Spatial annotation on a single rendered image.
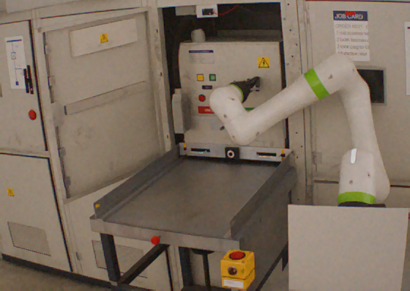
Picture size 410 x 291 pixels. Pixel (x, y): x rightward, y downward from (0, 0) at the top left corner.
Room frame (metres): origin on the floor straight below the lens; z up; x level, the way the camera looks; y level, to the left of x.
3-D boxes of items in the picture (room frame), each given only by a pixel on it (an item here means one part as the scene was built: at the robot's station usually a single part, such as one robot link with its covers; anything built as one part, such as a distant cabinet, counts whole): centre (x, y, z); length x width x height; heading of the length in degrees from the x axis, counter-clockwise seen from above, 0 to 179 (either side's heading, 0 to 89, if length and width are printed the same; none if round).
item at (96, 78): (2.38, 0.42, 1.21); 0.63 x 0.07 x 0.74; 137
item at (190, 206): (2.13, 0.04, 0.82); 0.68 x 0.62 x 0.06; 154
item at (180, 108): (2.50, 0.10, 1.09); 0.08 x 0.05 x 0.17; 154
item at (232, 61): (2.47, -0.12, 1.15); 0.48 x 0.01 x 0.48; 64
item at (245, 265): (1.49, -0.06, 0.85); 0.08 x 0.08 x 0.10; 64
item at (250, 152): (2.49, -0.13, 0.89); 0.54 x 0.05 x 0.06; 64
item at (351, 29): (2.16, -0.62, 1.43); 0.15 x 0.01 x 0.21; 64
